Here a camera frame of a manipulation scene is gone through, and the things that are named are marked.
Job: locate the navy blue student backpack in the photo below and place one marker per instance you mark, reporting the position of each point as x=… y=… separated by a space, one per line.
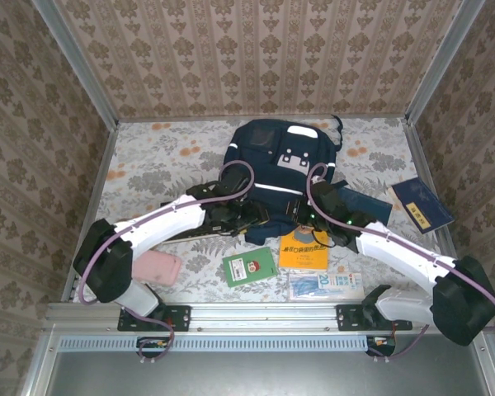
x=268 y=173

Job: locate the black book gold print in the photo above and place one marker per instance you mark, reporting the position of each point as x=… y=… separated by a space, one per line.
x=220 y=226

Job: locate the yellow paperback book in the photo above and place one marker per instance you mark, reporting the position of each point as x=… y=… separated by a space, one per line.
x=303 y=257

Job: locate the clear plastic stationery pack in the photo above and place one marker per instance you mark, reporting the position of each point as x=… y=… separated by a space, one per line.
x=326 y=284

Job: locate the green notebook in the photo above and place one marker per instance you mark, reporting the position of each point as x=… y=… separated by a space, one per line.
x=268 y=264

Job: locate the pink pencil case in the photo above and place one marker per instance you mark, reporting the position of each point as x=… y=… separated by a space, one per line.
x=161 y=268

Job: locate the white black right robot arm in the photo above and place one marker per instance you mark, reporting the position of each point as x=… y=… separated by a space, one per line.
x=400 y=247

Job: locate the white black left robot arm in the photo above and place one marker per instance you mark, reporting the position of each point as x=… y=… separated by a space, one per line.
x=165 y=222

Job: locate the floral table cloth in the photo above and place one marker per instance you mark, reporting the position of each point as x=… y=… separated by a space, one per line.
x=169 y=156

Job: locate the black connector board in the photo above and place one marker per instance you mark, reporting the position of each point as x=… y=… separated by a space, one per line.
x=381 y=345
x=152 y=345

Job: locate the grey metal panel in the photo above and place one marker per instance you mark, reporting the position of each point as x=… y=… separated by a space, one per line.
x=264 y=375

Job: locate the aluminium table end rail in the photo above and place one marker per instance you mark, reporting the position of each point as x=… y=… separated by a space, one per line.
x=379 y=117

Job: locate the aluminium table side rail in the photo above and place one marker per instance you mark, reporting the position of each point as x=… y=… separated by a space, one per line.
x=421 y=165
x=100 y=173

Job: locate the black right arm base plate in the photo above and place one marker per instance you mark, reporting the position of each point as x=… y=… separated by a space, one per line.
x=348 y=317

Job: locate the aluminium mounting rail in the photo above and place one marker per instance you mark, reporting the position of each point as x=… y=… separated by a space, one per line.
x=264 y=317

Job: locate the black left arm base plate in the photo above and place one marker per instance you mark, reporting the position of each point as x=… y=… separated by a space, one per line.
x=181 y=317

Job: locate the aluminium frame post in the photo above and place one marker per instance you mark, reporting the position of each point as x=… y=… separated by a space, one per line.
x=80 y=68
x=442 y=62

